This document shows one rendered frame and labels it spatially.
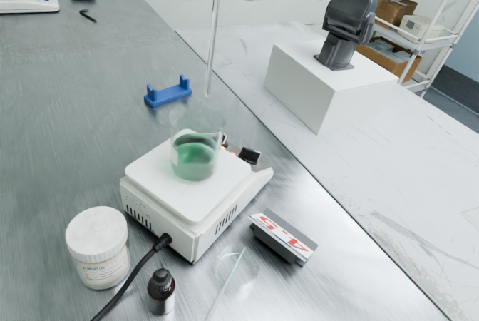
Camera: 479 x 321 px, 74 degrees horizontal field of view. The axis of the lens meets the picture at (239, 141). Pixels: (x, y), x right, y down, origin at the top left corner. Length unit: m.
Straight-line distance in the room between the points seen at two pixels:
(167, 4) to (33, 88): 1.24
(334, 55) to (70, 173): 0.52
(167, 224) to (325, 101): 0.38
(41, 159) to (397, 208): 0.57
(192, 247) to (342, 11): 0.47
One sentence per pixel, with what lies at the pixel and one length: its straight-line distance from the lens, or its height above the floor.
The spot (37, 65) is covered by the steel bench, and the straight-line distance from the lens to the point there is 0.82.
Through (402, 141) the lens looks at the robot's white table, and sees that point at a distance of 0.76.
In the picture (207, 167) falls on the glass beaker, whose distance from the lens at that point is 0.37.
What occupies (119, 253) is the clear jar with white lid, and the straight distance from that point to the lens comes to 0.37.
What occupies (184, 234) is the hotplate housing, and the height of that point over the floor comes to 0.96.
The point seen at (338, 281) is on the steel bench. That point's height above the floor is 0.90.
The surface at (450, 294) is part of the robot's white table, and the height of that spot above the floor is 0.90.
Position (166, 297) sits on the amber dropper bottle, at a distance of 0.37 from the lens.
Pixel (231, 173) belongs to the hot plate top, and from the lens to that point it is 0.41.
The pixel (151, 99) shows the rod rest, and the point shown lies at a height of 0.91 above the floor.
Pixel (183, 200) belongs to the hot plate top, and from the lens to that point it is 0.38.
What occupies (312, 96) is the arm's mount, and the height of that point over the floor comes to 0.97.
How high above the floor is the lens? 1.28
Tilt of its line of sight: 40 degrees down
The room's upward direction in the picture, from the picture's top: 12 degrees clockwise
